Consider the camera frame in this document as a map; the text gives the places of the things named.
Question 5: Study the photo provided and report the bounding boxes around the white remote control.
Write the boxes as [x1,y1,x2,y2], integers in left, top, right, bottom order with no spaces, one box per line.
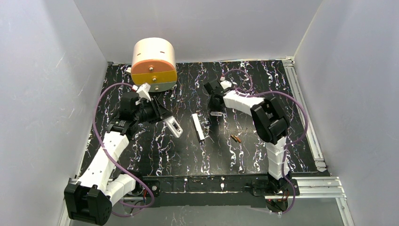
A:
[164,116,183,138]

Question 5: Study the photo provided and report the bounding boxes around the long white rectangular block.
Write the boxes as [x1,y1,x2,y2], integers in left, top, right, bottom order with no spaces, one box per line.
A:
[192,113,205,142]

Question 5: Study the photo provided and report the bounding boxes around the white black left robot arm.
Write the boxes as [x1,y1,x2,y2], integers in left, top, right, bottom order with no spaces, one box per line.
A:
[64,92,183,226]

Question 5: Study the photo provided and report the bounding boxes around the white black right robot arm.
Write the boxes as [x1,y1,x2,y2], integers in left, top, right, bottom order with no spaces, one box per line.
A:
[204,80,290,193]

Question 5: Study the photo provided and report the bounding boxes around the orange green battery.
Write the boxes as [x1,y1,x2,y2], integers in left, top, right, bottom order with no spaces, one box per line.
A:
[230,135,238,142]

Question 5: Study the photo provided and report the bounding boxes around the cylindrical drawer box orange front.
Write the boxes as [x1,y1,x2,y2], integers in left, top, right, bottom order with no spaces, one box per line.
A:
[130,37,177,92]

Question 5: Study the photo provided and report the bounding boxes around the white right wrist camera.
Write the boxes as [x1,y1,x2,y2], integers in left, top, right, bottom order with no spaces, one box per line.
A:
[219,79,232,90]

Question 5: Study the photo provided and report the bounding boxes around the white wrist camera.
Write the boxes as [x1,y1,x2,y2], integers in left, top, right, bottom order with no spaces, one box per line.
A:
[219,79,232,90]
[132,83,152,101]

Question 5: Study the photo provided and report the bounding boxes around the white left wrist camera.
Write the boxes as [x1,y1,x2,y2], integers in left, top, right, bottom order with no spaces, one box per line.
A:
[132,83,152,101]

